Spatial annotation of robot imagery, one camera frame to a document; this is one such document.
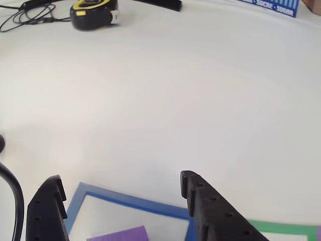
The purple square block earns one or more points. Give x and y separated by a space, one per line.
123 234

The blue square frame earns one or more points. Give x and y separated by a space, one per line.
125 200

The small brown cardboard box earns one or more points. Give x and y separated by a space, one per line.
313 5

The black and yellow tape measure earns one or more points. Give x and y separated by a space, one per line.
92 17

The green square frame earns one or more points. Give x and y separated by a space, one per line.
276 226

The blue and white sugar box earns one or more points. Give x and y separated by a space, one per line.
276 7

